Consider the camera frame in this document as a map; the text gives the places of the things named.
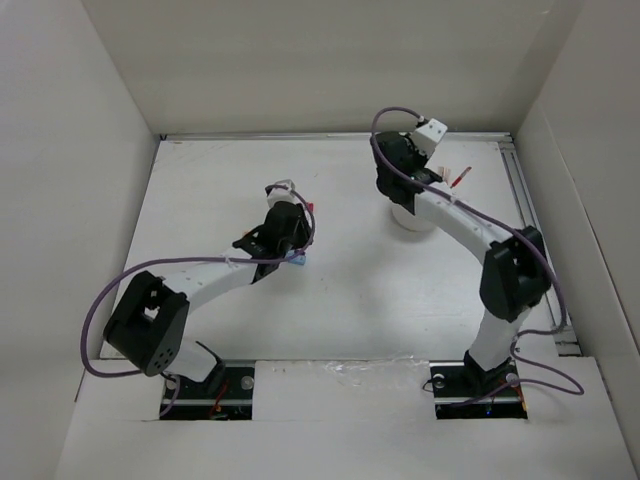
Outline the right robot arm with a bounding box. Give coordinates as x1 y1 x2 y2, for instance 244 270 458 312
370 132 551 394

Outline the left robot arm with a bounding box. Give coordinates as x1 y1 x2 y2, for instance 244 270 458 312
103 200 313 397

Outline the light blue highlighter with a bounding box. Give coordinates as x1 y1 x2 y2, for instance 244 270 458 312
287 253 306 266

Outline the white round divided container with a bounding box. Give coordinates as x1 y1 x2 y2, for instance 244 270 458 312
391 203 436 233

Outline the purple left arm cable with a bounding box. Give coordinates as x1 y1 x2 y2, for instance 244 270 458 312
80 183 317 420

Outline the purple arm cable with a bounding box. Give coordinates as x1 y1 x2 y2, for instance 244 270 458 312
80 183 317 420
369 106 586 412

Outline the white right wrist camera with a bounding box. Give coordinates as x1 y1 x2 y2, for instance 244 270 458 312
409 119 448 157

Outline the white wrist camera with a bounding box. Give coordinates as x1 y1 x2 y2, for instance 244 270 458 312
265 179 297 208
409 119 448 157

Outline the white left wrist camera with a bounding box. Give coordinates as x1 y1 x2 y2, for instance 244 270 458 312
265 179 297 208

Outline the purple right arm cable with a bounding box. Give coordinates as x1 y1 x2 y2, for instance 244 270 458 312
369 106 586 412

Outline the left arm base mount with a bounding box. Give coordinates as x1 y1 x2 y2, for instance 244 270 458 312
159 341 256 421

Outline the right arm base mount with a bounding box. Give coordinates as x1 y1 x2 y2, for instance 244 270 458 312
422 361 528 420

